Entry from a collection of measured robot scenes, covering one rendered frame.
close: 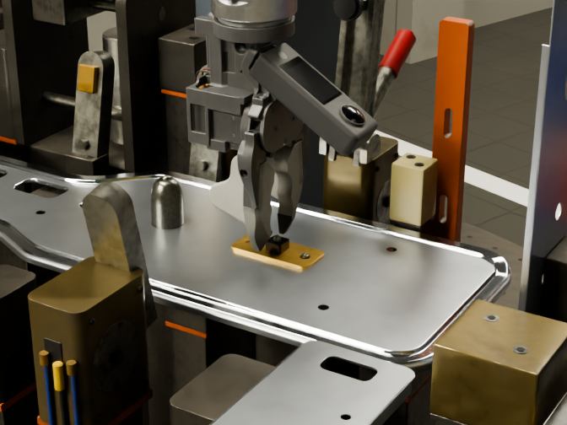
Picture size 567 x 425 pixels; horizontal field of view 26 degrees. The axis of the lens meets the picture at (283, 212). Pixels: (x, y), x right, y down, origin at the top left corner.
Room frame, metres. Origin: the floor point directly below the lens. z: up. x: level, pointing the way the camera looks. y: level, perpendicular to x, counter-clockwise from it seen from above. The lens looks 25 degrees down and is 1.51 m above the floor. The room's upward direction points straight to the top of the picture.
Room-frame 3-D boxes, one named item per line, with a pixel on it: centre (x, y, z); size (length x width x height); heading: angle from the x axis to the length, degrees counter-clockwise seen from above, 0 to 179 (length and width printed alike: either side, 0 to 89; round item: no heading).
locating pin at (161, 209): (1.09, 0.11, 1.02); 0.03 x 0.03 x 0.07
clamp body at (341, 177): (1.18, -0.09, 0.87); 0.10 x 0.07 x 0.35; 149
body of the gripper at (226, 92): (1.04, 0.03, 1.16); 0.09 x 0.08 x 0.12; 59
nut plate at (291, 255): (1.03, 0.01, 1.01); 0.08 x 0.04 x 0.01; 58
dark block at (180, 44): (1.34, 0.10, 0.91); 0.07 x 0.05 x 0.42; 149
